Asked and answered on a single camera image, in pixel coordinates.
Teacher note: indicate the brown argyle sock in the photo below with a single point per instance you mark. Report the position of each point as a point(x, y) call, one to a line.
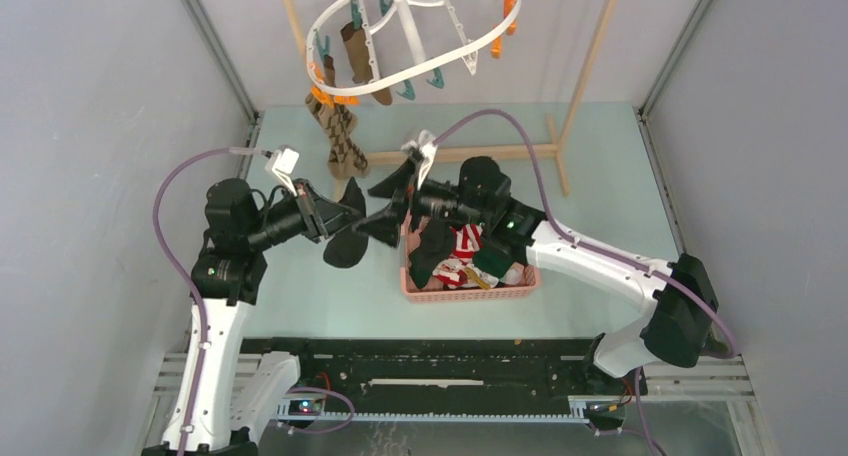
point(346, 160)

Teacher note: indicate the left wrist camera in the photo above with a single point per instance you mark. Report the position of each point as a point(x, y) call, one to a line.
point(281, 164)

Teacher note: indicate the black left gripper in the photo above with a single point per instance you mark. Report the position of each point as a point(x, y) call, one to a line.
point(320, 216)

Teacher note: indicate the white oval clip hanger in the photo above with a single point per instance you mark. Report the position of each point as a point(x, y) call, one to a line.
point(406, 39)

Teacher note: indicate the pink plastic basket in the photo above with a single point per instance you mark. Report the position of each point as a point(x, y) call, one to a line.
point(518, 282)

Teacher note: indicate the black sock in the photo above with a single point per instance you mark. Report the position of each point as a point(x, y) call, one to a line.
point(436, 243)
point(347, 248)

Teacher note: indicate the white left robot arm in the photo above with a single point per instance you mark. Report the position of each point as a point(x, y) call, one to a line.
point(206, 420)

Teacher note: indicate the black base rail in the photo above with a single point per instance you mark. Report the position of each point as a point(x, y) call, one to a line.
point(528, 377)

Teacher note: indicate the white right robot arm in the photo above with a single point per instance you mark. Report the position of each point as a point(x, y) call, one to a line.
point(675, 300)

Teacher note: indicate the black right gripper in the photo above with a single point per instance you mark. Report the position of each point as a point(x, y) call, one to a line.
point(399, 185)

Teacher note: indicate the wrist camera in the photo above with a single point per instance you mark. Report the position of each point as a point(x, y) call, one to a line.
point(281, 164)
point(422, 150)

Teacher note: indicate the red white striped sock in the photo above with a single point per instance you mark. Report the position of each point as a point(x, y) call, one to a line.
point(452, 273)
point(467, 241)

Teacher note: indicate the wooden hanger rack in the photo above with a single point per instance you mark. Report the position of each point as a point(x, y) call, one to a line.
point(488, 86)

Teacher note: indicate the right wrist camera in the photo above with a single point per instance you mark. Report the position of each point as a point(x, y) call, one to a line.
point(422, 150)

